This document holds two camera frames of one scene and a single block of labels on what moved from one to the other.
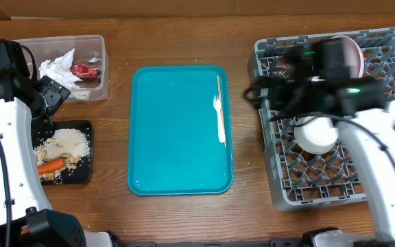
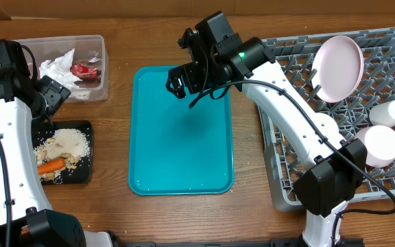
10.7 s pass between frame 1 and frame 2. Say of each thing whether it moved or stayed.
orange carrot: stayed
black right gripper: moved
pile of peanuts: stayed
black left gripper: stayed
